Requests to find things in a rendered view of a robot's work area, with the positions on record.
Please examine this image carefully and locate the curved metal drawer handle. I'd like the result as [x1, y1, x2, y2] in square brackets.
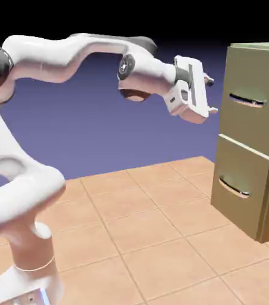
[218, 176, 250, 199]
[229, 93, 268, 108]

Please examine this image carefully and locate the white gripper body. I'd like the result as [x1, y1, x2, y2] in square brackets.
[173, 55, 209, 125]

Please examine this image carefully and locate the olive green cabinet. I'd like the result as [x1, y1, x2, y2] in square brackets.
[210, 42, 269, 244]

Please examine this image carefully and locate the olive green drawer front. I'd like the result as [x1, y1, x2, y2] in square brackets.
[210, 133, 269, 242]
[219, 46, 269, 158]

